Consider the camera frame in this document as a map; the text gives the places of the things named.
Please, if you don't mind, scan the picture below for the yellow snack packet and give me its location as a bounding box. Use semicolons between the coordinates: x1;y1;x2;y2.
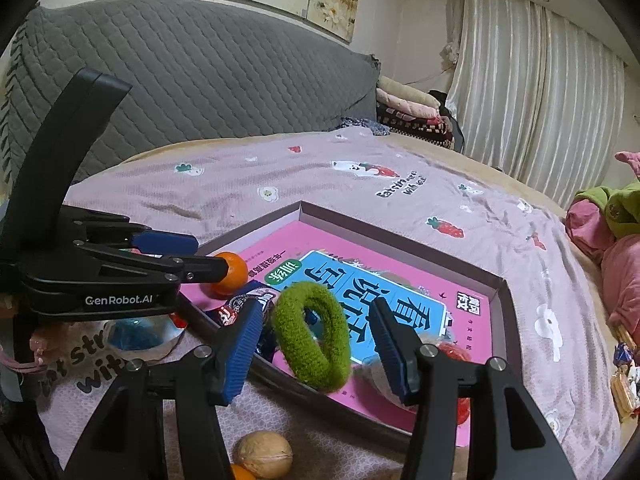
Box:
610;375;640;421

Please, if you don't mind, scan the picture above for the green fuzzy hair scrunchie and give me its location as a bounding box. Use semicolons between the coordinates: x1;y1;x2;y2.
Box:
271;281;352;395

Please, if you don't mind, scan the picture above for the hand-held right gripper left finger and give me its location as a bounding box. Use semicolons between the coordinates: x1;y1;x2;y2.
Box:
65;301;265;480

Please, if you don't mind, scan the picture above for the white curtain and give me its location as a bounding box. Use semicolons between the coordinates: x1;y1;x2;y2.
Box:
445;0;628;203

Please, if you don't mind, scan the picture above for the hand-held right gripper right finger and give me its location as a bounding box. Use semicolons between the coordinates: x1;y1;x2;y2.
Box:
374;297;576;480

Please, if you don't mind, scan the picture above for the blue knitted cloth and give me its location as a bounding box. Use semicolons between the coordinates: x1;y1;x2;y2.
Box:
340;116;390;137

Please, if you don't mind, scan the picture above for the blue jelly cup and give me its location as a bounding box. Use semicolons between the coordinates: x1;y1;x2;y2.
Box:
102;310;188;361

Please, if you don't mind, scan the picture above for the dark patterned folded blanket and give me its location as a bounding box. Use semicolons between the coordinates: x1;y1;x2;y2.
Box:
376;102;456;150

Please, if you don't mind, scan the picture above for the red jelly cup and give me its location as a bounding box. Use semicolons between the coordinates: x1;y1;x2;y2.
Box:
360;340;473;433

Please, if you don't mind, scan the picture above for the blue candy wrapper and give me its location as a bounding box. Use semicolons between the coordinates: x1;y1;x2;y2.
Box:
612;342;638;366

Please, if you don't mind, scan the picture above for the pink folded blanket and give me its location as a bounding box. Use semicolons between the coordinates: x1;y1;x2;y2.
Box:
375;87;441;121

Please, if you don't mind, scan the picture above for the pink strawberry printed blanket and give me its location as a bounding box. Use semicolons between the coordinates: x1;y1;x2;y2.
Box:
37;130;623;480

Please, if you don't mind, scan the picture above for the grey quilted headboard cover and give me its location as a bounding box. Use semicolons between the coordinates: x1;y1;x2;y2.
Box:
0;0;378;191

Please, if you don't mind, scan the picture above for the beige folded blanket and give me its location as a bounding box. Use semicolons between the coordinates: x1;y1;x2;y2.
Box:
377;76;441;108

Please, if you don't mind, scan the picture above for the green blanket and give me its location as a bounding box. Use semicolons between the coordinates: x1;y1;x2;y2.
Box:
575;185;640;240

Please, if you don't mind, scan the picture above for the brown walnut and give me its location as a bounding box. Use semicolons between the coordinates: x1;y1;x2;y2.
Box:
234;431;294;479

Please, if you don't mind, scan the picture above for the pink book with blue label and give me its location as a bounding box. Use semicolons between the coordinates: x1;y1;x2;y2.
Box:
180;220;496;431

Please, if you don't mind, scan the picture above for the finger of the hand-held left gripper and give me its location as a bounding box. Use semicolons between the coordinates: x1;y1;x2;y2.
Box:
75;242;230;286
62;206;199;256

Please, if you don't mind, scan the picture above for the blue snack packet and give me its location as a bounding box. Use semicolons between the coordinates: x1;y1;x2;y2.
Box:
204;287;281;361

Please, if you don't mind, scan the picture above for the black fabric item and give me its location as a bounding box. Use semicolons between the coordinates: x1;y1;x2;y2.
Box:
427;90;466;153

